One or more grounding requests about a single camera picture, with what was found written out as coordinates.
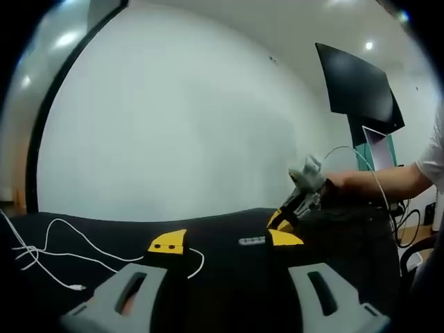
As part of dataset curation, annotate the silver laptop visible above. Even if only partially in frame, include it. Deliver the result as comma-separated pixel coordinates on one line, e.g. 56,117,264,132
362,125,396,171

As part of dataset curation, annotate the large black monitor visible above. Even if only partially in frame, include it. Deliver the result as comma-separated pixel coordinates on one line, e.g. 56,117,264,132
314,42,406,137

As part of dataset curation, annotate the black door frame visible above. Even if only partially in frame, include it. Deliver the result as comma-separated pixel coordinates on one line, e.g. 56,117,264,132
26,0,130,214

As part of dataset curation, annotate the teal panel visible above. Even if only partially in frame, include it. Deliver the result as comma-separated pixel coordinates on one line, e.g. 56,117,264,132
350,133,397,171

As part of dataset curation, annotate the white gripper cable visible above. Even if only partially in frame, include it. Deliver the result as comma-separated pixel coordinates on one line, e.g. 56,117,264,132
325,145,397,240

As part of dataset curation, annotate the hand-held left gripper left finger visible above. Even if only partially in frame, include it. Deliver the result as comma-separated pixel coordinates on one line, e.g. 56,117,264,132
60,228,190,333

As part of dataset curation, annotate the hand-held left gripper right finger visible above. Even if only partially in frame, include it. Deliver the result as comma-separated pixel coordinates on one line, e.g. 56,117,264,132
265,230,391,333

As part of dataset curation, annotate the black office chair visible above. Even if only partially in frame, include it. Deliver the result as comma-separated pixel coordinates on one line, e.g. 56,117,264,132
398,235,440,278

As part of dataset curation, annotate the white plastic box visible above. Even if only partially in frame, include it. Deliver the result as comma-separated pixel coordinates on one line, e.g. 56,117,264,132
402,251,425,274

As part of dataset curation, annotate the person's right hand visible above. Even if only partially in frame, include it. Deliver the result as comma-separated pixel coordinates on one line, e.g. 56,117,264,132
321,176,350,211

